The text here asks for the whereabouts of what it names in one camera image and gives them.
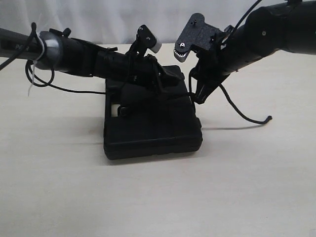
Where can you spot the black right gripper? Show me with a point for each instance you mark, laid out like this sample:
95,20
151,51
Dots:
216,61

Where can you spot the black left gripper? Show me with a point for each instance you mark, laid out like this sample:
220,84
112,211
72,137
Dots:
148,78

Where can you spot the black plastic carrying case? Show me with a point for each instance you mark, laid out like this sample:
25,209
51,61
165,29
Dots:
152,127

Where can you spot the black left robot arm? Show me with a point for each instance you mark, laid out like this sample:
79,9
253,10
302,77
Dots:
50,51

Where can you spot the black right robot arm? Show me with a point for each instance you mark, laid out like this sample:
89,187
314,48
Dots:
289,26

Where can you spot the white backdrop curtain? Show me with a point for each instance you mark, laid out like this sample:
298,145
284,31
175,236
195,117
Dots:
117,21

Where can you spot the white zip tie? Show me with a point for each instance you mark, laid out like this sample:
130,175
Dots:
35,62

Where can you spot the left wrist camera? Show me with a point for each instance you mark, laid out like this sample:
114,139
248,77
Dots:
145,40

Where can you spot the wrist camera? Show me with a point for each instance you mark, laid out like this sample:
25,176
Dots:
199,37
145,40

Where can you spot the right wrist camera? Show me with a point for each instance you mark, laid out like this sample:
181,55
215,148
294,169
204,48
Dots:
199,37

